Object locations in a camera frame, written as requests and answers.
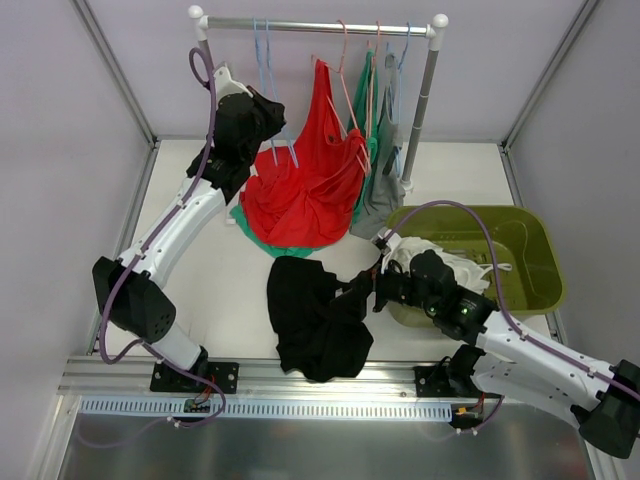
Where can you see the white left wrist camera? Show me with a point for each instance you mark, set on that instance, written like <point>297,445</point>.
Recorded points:
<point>226,85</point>

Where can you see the olive green plastic basket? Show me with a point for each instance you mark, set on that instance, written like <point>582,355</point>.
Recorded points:
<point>533,286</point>

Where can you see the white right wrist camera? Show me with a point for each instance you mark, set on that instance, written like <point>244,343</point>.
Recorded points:
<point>386,241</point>

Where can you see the white tank top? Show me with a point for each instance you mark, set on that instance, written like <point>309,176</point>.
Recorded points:
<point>467,273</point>

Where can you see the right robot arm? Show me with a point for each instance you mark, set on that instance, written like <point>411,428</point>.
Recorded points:
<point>502,356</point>

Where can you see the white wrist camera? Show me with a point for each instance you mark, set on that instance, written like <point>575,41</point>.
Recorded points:
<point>226,85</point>
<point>386,241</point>

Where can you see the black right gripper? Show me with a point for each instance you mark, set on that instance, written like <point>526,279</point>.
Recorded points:
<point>376,288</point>

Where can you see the black tank top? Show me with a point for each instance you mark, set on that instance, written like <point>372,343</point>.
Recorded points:
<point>310,333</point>

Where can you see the white slotted cable duct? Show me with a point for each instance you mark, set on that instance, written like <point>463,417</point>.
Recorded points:
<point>266,409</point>

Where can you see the pink wire hanger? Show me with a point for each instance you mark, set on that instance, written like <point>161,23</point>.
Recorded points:
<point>362,157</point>

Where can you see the grey tank top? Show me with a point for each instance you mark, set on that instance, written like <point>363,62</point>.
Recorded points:
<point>383,193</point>

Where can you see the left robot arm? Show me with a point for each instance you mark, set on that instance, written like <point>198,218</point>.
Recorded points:
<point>130,289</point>

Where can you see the white silver clothes rack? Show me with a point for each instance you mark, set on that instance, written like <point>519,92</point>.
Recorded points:
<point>433,32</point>

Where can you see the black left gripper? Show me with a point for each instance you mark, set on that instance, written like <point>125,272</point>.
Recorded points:
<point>270,112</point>

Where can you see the green tank top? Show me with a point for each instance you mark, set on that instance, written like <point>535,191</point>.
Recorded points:
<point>367,115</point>

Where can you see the light blue wire hanger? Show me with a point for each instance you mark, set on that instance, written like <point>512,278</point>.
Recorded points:
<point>263,89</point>

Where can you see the salmon wire hanger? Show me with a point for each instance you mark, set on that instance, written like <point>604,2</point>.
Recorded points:
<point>370,108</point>

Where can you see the red tank top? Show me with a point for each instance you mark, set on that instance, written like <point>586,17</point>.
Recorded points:
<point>310,195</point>

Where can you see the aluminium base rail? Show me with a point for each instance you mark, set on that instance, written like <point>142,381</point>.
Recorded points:
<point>375,381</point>

